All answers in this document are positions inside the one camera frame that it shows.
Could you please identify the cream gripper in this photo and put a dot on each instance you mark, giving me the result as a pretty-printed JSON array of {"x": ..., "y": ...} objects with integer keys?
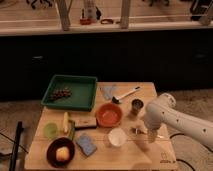
[{"x": 151, "y": 135}]

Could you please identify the silver metal fork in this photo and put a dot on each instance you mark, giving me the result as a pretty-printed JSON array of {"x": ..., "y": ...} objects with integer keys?
[{"x": 137, "y": 131}]

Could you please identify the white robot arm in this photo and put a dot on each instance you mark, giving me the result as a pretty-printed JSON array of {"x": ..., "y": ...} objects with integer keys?
[{"x": 161, "y": 110}]

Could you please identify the dark metal cup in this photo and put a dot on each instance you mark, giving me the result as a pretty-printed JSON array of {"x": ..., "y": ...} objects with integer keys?
[{"x": 136, "y": 106}]

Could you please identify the white cup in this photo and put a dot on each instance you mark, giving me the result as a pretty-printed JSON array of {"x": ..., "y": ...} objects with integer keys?
[{"x": 117, "y": 137}]

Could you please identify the orange bowl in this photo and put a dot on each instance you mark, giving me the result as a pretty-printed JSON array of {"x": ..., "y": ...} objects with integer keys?
[{"x": 109, "y": 115}]

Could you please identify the light blue cloth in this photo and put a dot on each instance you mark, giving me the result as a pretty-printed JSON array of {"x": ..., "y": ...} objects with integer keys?
[{"x": 107, "y": 91}]

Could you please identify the blue sponge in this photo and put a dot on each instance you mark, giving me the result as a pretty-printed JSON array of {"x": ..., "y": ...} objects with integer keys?
[{"x": 86, "y": 144}]

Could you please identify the brown block eraser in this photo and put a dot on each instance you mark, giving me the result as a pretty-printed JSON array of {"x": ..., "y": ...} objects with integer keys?
[{"x": 85, "y": 123}]

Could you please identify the green flat item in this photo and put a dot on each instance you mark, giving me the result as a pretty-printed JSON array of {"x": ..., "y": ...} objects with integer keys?
[{"x": 72, "y": 130}]

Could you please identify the yellow banana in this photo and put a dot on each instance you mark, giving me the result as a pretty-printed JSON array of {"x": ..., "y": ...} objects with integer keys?
[{"x": 65, "y": 123}]

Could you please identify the yellow apple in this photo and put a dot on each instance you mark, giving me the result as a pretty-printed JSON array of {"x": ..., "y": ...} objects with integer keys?
[{"x": 62, "y": 154}]

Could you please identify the green plastic cup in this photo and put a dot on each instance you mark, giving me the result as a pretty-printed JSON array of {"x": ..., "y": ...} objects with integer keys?
[{"x": 50, "y": 131}]

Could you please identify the dark brown plate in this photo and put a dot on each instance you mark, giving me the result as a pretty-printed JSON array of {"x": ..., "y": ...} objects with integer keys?
[{"x": 51, "y": 151}]

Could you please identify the red object on shelf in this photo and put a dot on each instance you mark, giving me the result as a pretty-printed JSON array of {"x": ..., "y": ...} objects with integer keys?
[{"x": 85, "y": 21}]

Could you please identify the black stand pole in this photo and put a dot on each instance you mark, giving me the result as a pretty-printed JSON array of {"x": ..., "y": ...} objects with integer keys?
[{"x": 15, "y": 148}]

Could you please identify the white bottle on shelf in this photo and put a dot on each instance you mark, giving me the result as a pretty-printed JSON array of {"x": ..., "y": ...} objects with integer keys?
[{"x": 90, "y": 10}]

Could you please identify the white handled dish brush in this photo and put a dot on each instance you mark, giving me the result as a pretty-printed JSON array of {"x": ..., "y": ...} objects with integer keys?
[{"x": 117, "y": 99}]

